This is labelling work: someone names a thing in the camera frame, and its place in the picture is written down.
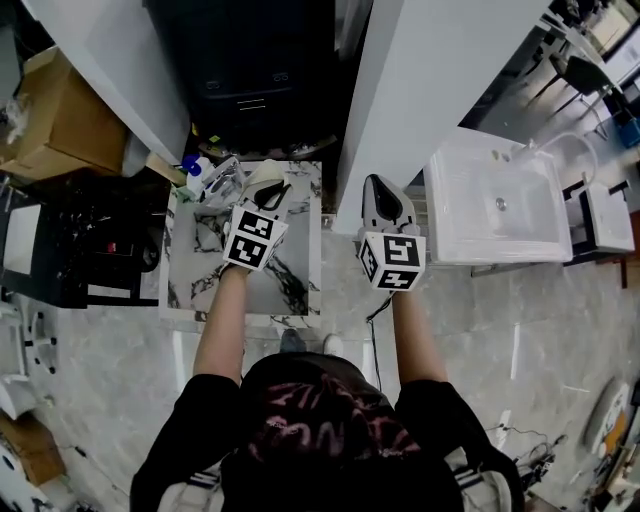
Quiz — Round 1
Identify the white oval panel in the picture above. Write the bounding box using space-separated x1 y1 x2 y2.
582 378 632 457

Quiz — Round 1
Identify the black cabinet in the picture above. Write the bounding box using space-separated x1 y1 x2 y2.
143 0 354 151

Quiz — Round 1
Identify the grey striped strap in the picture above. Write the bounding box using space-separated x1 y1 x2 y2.
158 462 224 512
447 447 514 512

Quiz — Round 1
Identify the person's grey shoe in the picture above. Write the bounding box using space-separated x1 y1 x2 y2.
279 328 307 354

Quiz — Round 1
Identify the blue capped bottle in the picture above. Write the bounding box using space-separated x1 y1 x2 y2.
182 153 204 194

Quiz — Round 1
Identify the small white cabinet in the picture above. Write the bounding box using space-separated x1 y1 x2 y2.
563 178 637 257

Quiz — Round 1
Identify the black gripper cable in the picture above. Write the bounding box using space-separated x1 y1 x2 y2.
365 290 397 392

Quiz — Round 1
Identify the large cardboard box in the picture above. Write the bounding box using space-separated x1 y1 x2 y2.
0 47 130 177

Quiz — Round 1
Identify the person's right forearm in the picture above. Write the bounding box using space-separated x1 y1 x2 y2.
389 288 450 389

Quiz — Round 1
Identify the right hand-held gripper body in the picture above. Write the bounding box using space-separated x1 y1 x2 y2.
357 184 428 292

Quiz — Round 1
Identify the black low shelf unit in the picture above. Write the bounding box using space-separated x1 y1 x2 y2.
0 172 169 309

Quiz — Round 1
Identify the person's left forearm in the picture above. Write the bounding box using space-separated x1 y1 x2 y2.
192 263 251 386

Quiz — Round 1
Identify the white faucet hose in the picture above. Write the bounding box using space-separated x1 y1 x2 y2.
529 131 600 177

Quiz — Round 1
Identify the clear plastic object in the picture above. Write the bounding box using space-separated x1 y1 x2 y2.
198 155 247 202

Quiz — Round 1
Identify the blue box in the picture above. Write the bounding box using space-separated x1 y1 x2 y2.
618 118 640 150

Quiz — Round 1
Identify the person's black printed shirt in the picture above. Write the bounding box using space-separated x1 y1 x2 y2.
129 352 526 512

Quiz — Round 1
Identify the white ceramic sink basin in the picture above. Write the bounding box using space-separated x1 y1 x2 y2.
423 130 574 266

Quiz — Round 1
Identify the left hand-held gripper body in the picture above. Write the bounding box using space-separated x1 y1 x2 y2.
222 178 294 273

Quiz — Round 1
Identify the black chair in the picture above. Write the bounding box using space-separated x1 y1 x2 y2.
529 53 624 124

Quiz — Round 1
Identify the small cardboard box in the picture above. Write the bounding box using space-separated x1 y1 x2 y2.
0 413 67 487

